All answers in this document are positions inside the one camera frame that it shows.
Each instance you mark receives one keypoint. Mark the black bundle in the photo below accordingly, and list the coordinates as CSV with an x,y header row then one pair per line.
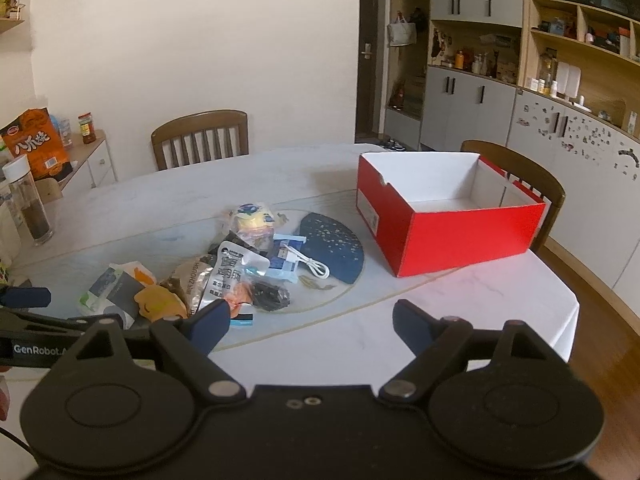
x,y
270,296

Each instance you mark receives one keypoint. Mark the dark red bottle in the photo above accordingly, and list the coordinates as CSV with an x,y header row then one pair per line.
x,y
398,95

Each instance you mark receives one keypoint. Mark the red-lid jar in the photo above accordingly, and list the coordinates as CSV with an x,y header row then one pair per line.
x,y
86,130

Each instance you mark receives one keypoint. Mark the clear bottle with white cap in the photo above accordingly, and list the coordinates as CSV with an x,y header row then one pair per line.
x,y
30,210

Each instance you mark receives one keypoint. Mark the wooden wall shelf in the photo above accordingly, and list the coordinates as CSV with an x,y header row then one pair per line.
x,y
10,24

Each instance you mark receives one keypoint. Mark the small brown cardboard box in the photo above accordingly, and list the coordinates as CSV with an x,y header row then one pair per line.
x,y
49,190

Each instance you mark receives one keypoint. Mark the white tote bag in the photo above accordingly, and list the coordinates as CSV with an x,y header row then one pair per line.
x,y
401,32

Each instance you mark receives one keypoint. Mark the orange snack bag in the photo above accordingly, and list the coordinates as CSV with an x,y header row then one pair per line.
x,y
37,145

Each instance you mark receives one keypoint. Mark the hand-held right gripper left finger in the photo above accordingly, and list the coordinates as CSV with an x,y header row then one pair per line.
x,y
210,324

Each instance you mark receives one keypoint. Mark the dark sneaker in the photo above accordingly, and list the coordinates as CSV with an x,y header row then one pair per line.
x,y
395,145

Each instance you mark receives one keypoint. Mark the yellow pastry packet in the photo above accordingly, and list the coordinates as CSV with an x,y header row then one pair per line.
x,y
160,302

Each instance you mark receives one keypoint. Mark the red cardboard box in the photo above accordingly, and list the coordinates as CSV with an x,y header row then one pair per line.
x,y
450,240

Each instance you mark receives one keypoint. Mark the white marble desktop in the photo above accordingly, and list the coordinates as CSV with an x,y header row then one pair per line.
x,y
300,180

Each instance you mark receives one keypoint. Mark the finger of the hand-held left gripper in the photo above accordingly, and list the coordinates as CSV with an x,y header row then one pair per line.
x,y
25,297
45,325

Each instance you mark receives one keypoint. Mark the white side cabinet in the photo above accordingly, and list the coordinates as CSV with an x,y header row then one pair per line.
x,y
95,165

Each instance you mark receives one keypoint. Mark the grey wooden wall cabinet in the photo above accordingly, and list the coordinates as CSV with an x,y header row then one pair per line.
x,y
465,105

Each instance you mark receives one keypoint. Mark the white sausage packet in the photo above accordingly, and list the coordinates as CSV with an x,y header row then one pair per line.
x,y
232,272

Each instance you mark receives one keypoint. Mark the orange bottle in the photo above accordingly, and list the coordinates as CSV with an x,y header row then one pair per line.
x,y
459,59

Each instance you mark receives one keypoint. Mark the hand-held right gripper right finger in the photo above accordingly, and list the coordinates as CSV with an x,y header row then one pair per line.
x,y
414,325

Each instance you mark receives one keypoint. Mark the brown wooden chair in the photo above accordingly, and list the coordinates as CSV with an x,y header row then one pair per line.
x,y
520,165
200,125

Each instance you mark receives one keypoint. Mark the yellow toy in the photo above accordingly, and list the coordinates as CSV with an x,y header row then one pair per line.
x,y
252,221

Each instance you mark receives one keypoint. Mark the brown silver snack bag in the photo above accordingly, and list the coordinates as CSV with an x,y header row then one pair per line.
x,y
192,280

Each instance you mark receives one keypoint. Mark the blue white small packet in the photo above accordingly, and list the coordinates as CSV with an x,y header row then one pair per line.
x,y
286,274

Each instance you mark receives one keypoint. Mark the dark entrance door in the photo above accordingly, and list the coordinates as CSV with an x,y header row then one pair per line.
x,y
372,85

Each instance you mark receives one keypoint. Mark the navy gold-flecked fan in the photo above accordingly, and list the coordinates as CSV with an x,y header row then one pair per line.
x,y
340,250

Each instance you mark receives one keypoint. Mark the white green snack packet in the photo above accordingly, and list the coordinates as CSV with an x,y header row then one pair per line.
x,y
102,285

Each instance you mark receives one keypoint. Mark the round glass turntable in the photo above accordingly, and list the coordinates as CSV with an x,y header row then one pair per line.
x,y
350,292

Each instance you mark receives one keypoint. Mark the large cardboard box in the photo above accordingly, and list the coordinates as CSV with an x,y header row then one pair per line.
x,y
414,100

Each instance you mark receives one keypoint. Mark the white rectangular container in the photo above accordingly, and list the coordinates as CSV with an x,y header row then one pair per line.
x,y
568,80

